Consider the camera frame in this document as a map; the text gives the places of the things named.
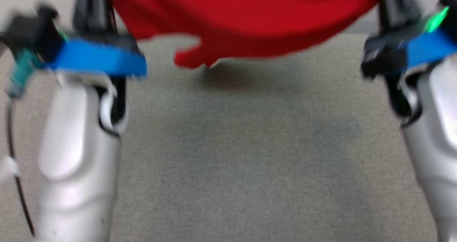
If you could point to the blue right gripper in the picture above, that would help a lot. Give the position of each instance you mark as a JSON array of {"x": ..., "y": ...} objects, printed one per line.
[{"x": 425, "y": 49}]

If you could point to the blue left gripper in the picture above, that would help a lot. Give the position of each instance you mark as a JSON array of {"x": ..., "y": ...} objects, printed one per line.
[{"x": 100, "y": 58}]

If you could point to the red jersey with white sleeves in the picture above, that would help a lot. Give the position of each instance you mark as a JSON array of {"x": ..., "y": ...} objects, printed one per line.
[{"x": 250, "y": 17}]

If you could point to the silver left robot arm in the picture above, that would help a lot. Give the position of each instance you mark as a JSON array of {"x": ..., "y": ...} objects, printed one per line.
[{"x": 78, "y": 156}]

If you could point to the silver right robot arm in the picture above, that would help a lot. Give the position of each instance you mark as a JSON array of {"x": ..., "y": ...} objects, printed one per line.
[{"x": 435, "y": 145}]

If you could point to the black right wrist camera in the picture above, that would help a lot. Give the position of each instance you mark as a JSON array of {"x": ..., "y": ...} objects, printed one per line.
[{"x": 450, "y": 6}]

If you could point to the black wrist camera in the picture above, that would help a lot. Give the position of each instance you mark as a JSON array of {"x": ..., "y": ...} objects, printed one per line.
[
  {"x": 450, "y": 6},
  {"x": 28, "y": 31}
]

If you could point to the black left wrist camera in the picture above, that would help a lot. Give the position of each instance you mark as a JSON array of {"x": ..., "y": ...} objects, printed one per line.
[{"x": 28, "y": 31}]

